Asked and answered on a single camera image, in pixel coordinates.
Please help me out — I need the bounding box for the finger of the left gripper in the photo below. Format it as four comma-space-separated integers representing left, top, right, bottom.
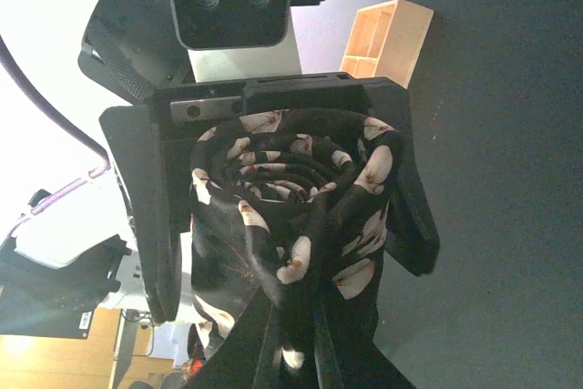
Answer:
367, 87, 440, 277

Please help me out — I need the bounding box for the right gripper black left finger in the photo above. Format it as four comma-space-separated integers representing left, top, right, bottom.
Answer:
185, 289, 281, 389

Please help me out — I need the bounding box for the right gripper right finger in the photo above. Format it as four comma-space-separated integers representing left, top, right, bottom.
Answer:
310, 261, 414, 388

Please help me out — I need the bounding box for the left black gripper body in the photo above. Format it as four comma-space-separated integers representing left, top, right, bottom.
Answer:
149, 72, 413, 139

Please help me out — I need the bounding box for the black floral patterned tie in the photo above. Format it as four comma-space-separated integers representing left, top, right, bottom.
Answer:
181, 108, 404, 389

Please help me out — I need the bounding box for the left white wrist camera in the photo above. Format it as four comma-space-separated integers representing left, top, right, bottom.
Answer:
171, 0, 302, 83

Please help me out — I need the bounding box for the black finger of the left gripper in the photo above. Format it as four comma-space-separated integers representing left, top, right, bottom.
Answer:
99, 105, 194, 323

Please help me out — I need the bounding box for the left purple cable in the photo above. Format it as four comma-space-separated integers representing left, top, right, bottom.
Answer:
0, 36, 113, 238

